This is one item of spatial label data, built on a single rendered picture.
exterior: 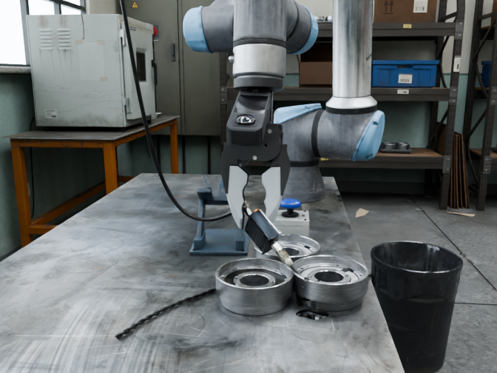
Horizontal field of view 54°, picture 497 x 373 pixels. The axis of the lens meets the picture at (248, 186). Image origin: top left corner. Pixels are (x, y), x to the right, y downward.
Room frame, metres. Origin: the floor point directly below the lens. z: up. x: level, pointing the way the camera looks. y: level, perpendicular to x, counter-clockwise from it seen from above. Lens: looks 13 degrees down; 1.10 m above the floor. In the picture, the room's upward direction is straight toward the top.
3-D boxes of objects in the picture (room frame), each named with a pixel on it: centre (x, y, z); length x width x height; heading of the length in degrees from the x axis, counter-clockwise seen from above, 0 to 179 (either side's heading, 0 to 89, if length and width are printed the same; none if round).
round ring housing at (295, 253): (0.73, -0.06, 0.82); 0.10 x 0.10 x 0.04
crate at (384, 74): (4.24, -1.28, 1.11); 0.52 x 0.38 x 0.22; 84
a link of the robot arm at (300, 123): (1.21, -0.13, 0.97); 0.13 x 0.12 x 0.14; 63
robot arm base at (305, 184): (1.21, -0.12, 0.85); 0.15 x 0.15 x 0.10
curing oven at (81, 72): (3.12, 0.91, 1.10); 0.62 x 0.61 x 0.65; 174
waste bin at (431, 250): (1.77, -0.64, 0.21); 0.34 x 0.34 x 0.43
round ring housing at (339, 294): (0.63, -0.11, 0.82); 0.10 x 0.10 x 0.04
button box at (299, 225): (0.88, -0.08, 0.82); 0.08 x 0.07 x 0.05; 174
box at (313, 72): (4.28, -0.62, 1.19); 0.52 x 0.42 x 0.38; 84
